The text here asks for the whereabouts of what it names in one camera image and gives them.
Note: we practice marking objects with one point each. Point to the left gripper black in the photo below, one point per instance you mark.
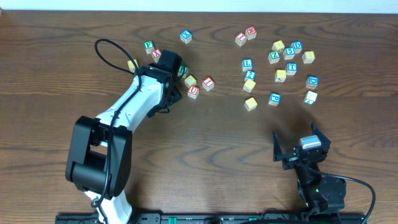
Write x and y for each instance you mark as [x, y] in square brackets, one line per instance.
[173, 94]

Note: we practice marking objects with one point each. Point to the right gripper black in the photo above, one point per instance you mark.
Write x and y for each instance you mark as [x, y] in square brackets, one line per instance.
[298, 157]

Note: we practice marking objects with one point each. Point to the green B block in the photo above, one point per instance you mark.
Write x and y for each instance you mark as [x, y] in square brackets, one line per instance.
[183, 71]

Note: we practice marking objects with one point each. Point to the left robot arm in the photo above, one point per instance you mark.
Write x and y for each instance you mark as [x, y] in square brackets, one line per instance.
[99, 159]

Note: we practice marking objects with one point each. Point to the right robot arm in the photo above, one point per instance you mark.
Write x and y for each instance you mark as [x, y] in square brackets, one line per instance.
[323, 194]

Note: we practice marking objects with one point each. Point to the red X block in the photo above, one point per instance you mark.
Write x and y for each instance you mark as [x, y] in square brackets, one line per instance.
[156, 54]

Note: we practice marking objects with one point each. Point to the green F block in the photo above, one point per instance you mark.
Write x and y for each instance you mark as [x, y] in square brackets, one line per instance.
[149, 46]

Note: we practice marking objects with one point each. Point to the yellow block centre left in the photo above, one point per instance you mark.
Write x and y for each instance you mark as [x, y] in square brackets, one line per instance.
[190, 81]

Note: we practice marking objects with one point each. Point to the blue X block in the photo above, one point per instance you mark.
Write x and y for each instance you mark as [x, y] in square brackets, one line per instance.
[186, 36]

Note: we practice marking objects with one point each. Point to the yellow block far left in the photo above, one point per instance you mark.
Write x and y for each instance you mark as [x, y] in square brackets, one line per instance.
[131, 64]

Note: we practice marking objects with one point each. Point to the red U block centre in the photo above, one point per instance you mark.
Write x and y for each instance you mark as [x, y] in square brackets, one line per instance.
[193, 92]

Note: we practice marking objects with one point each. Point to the red I block left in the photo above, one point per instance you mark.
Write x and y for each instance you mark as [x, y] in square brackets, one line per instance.
[208, 83]

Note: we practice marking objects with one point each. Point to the red i block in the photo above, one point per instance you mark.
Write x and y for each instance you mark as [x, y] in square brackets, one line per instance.
[240, 39]
[208, 83]

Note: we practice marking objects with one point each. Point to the green 7 block tipped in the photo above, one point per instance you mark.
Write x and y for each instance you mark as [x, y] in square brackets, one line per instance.
[310, 97]

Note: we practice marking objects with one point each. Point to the blue P block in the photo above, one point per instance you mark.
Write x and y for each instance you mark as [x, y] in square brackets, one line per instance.
[274, 99]

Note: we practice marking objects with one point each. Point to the yellow O block right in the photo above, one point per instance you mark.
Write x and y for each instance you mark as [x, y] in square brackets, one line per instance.
[250, 104]

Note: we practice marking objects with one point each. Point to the blue D block right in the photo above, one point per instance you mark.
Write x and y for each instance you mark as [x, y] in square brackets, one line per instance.
[312, 82]

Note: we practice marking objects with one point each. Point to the blue d block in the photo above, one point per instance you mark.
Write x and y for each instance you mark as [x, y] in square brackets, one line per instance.
[297, 46]
[312, 82]

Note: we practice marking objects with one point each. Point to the yellow block under T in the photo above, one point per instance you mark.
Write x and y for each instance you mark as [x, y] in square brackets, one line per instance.
[280, 75]

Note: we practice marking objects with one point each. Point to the red I block top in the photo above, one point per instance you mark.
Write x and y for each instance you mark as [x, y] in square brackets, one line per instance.
[240, 39]

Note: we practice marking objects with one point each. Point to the blue L block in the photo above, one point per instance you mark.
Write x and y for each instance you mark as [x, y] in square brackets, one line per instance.
[247, 64]

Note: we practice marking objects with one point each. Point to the blue T block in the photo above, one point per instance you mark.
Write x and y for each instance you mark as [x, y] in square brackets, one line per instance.
[291, 68]

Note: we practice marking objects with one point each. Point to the yellow S block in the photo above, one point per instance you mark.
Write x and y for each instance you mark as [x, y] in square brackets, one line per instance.
[249, 85]

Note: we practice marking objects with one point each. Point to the blue 2 block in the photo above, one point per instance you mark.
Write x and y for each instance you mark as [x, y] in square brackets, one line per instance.
[250, 75]

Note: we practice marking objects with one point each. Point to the red W block top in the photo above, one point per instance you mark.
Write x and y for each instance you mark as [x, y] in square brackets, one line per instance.
[250, 33]

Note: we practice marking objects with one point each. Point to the yellow 8 block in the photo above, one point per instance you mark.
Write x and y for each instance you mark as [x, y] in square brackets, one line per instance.
[308, 57]

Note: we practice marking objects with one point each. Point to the green Z block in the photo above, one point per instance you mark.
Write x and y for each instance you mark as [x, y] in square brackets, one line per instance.
[273, 57]

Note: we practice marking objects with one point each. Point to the blue 5 block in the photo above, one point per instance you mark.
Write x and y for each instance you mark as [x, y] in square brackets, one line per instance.
[288, 53]

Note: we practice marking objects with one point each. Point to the blue D block top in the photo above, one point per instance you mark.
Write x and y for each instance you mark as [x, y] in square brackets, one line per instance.
[297, 46]

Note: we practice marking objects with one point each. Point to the yellow block top right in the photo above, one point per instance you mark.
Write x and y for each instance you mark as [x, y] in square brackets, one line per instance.
[278, 46]

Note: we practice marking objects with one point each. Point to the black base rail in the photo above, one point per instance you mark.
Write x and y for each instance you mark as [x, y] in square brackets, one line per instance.
[269, 217]

